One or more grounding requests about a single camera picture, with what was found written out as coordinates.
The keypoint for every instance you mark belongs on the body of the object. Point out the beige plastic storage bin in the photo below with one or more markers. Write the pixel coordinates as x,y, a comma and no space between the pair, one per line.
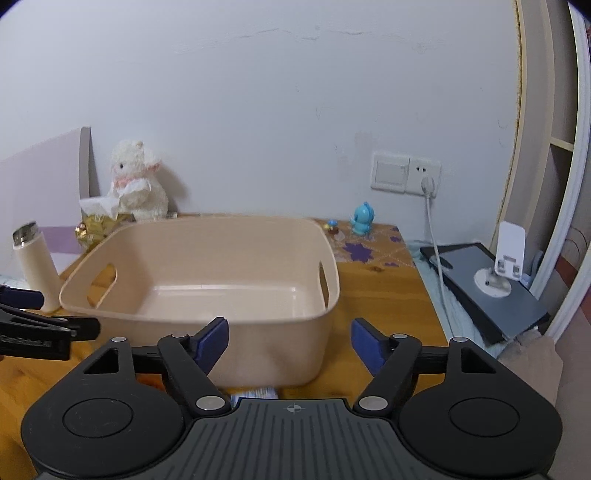
274,279

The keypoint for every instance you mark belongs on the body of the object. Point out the blue toy figurine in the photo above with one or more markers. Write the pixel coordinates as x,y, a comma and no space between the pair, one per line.
362,220

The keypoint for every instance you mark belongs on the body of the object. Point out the white wall switch socket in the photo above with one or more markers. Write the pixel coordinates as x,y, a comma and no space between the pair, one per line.
405,174

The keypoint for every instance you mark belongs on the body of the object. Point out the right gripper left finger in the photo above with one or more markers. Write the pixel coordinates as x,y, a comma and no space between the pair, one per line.
187,362

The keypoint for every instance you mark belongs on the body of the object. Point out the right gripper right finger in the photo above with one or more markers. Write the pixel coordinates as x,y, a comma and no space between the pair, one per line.
391,361

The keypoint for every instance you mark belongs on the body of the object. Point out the white phone stand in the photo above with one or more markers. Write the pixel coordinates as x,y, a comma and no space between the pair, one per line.
496,281

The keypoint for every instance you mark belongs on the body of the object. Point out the gold tissue pack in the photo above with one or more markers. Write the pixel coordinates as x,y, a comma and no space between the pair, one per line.
102,215

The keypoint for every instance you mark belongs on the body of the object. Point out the blue white patterned packet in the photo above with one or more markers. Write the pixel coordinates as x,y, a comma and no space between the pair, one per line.
257,393

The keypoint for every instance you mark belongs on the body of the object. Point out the white thermos bottle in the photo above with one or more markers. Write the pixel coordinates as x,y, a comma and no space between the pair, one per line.
37,265

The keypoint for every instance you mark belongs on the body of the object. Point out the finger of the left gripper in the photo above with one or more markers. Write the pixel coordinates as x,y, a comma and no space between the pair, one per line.
22,321
21,298

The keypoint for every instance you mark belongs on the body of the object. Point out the grey laptop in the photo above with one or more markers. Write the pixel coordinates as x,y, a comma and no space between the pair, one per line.
498,316

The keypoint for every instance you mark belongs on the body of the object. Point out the white plush lamb toy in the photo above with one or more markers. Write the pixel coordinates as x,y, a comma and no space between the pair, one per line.
131,160

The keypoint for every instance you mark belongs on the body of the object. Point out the small colourful trinket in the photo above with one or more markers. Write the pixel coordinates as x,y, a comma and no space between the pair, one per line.
332,227

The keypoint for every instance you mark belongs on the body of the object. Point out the white shelf frame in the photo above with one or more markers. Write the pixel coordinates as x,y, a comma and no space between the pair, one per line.
548,189

